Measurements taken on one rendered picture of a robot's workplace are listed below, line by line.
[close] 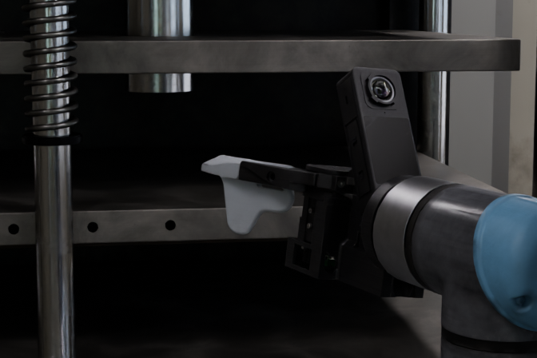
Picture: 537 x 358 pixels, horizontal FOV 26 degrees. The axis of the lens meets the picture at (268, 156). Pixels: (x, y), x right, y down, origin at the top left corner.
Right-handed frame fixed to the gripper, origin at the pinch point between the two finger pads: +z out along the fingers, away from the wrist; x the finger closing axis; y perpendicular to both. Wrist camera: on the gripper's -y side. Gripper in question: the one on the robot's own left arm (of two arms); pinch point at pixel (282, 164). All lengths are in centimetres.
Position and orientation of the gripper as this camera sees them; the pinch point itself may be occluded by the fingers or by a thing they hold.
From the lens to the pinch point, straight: 99.0
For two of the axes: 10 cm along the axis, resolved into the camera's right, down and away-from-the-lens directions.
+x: 8.8, 0.8, 4.7
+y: -1.2, 9.9, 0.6
